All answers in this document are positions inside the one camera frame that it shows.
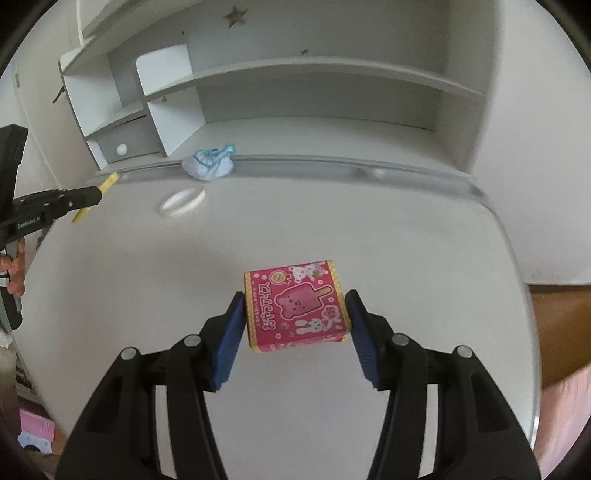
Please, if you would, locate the pink snack box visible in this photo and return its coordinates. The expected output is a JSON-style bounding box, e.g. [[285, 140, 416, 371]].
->
[[244, 259, 352, 354]]

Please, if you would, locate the white round lid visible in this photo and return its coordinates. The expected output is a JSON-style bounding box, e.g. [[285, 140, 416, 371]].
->
[[159, 185, 206, 219]]

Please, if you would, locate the white desk shelf unit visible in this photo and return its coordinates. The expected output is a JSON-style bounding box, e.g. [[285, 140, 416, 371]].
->
[[58, 0, 591, 287]]

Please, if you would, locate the person's left hand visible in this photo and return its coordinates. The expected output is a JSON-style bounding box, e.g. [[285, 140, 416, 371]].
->
[[0, 240, 27, 297]]

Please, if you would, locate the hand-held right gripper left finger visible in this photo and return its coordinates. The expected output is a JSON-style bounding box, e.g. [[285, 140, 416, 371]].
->
[[55, 291, 246, 480]]

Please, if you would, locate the yellow wrapper strip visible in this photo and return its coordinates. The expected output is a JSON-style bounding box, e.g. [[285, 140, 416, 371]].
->
[[71, 172, 121, 223]]

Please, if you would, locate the crumpled blue white wrapper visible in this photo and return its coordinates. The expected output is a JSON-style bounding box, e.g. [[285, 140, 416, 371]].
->
[[181, 144, 237, 182]]

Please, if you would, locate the grey small drawer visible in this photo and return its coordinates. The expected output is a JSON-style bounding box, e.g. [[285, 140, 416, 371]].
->
[[87, 121, 163, 168]]

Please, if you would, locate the pink blanket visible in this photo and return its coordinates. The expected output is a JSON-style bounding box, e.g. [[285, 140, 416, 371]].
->
[[531, 369, 591, 480]]

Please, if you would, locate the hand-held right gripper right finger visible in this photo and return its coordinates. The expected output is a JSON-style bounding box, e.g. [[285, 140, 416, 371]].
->
[[344, 289, 542, 480]]

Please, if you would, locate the pink printed box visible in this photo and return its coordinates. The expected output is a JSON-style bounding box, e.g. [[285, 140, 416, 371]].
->
[[18, 411, 56, 453]]

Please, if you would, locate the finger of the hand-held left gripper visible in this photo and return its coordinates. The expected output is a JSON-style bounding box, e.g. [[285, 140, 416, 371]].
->
[[14, 185, 103, 224]]

